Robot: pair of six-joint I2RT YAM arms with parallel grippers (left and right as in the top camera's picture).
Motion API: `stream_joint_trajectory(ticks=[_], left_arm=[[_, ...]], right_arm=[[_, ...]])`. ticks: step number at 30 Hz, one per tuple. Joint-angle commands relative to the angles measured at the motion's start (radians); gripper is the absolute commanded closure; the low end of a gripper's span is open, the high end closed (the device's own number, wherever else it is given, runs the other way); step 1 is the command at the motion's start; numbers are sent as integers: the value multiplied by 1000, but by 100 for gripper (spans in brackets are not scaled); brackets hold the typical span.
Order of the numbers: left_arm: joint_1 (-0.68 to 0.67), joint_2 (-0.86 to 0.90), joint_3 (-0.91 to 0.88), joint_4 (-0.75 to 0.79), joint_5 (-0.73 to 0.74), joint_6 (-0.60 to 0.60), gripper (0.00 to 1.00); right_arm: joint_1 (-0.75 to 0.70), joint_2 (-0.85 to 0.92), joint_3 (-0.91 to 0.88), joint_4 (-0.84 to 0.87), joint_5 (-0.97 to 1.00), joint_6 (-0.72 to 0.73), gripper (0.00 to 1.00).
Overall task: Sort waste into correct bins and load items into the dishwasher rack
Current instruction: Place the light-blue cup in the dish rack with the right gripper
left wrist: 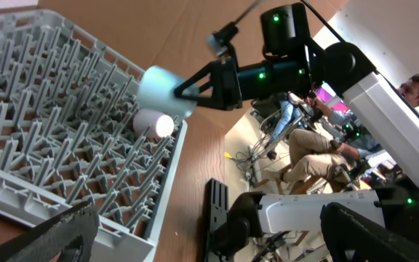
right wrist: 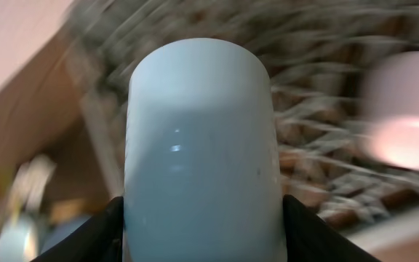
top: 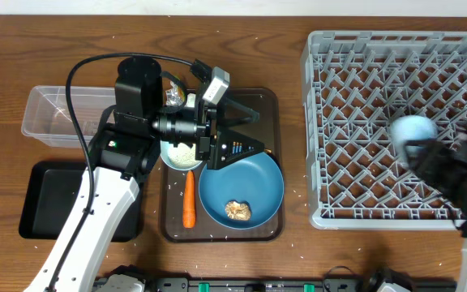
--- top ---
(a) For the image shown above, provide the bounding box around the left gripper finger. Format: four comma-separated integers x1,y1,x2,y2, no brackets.
217,97,259,126
207,129,265,170

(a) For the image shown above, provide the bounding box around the light blue cup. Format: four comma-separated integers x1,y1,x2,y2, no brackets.
390,115,438,164

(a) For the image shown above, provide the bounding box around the yellow snack wrapper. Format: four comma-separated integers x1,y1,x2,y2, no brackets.
165,81,185,106

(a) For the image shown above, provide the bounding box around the white rice pile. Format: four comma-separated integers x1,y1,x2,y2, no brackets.
167,144,199,169

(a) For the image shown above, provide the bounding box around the blue plate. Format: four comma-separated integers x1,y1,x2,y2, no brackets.
198,152,285,230

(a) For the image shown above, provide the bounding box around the light blue bowl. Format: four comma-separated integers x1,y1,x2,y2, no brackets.
160,141,203,171

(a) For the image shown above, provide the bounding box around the white tissue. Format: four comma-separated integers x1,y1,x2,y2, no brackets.
185,93,196,109

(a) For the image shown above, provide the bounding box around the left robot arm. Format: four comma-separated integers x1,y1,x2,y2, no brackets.
29,53,264,291

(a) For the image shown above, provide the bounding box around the grey dishwasher rack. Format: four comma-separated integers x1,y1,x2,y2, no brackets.
300,31,467,230

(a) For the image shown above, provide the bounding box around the brown serving tray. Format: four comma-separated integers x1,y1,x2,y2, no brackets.
158,88,284,243

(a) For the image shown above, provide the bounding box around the brown food scrap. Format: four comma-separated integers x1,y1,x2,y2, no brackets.
225,200,251,221

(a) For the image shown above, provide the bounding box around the orange carrot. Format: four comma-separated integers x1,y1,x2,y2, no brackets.
182,170,196,229

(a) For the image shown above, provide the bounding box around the clear plastic bin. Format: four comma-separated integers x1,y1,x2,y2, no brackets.
21,85,115,148

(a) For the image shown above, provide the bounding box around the black tray bin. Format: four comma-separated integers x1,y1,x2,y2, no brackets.
18,161,144,243

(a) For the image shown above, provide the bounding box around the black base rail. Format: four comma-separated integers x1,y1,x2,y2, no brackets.
91,265,459,292

